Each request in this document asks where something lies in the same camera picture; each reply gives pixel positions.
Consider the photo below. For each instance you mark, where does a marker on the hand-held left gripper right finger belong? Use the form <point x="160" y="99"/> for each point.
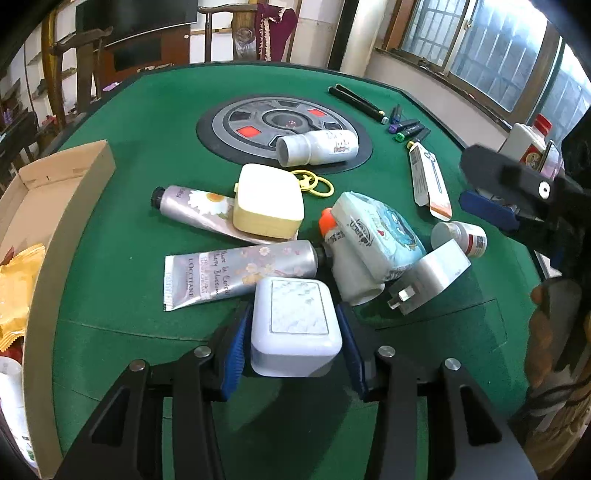
<point x="353" y="350"/>

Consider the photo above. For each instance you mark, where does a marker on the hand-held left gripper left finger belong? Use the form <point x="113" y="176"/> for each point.
<point x="231" y="350"/>

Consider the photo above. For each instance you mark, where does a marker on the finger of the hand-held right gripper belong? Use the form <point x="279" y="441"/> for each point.
<point x="489" y="207"/>
<point x="508" y="177"/>

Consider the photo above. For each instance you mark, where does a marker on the small white bottle red label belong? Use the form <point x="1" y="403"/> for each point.
<point x="466" y="237"/>

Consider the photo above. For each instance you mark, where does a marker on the white square case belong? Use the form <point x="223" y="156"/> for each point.
<point x="295" y="323"/>

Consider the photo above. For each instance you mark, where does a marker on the white narrow carton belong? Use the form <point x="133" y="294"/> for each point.
<point x="425" y="175"/>

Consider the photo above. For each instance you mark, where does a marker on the silver floral hand cream tube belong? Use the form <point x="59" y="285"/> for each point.
<point x="231" y="270"/>

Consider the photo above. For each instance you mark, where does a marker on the light blue tissue pack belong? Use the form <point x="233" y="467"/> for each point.
<point x="378" y="235"/>

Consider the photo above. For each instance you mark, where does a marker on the white wide-mouth bottle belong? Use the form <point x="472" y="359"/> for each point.
<point x="323" y="145"/>

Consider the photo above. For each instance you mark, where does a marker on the shallow cardboard box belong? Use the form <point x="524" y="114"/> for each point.
<point x="60" y="221"/>

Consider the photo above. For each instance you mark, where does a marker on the gold snack packet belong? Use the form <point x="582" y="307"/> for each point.
<point x="18" y="295"/>

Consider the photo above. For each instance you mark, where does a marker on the white bottle green leaf label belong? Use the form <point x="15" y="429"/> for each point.
<point x="14" y="406"/>

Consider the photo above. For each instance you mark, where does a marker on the person's right forearm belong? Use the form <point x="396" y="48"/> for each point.
<point x="568" y="438"/>

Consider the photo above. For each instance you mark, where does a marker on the person's right hand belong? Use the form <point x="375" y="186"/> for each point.
<point x="542" y="350"/>

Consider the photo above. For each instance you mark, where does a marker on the tall white ceramic bottle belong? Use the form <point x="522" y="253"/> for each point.
<point x="517" y="141"/>

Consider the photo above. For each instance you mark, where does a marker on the red capped bottle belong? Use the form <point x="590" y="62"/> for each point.
<point x="542" y="122"/>

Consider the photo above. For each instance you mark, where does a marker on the white bottle orange cap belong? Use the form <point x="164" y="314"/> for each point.
<point x="351" y="277"/>

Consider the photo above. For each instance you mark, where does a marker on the white power adapter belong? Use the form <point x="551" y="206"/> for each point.
<point x="434" y="272"/>

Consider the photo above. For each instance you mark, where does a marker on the yellow cap marker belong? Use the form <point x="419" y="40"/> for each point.
<point x="419" y="138"/>

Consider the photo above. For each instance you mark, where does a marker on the green cap marker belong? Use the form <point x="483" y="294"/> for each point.
<point x="410" y="132"/>

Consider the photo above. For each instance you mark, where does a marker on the purple cap marker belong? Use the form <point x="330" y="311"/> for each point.
<point x="402" y="127"/>

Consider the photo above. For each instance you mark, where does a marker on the blue cap marker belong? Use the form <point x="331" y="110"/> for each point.
<point x="396" y="114"/>

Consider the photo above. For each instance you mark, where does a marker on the window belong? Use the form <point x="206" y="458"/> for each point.
<point x="485" y="46"/>

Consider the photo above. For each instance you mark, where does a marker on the daisy print hand cream tube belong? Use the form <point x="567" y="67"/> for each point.
<point x="194" y="205"/>

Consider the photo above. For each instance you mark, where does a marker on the pale yellow square case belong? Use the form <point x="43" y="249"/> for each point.
<point x="268" y="198"/>

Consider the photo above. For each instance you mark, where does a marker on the long black pen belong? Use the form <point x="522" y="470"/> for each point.
<point x="355" y="102"/>
<point x="360" y="98"/>

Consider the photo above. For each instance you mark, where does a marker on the yellow keyring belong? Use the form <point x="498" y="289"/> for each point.
<point x="304" y="177"/>

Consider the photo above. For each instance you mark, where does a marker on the white standing air conditioner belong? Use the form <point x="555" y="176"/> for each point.
<point x="364" y="37"/>

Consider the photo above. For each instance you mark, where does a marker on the round grey dice control panel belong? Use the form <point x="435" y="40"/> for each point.
<point x="240" y="120"/>

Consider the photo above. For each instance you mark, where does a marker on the maroon fringed cloth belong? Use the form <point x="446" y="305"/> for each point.
<point x="277" y="27"/>

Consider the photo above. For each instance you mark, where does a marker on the wooden chair with carved back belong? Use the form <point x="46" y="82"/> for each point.
<point x="244" y="41"/>

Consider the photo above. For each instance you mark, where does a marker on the brown television cabinet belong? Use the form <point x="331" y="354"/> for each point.
<point x="152" y="62"/>

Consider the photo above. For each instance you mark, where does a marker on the dark wooden chair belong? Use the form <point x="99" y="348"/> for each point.
<point x="87" y="69"/>

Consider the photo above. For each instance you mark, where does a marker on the black curved television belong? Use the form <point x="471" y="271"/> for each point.
<point x="138" y="21"/>

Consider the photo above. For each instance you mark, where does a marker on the wall display shelf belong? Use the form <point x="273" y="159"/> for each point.
<point x="27" y="69"/>

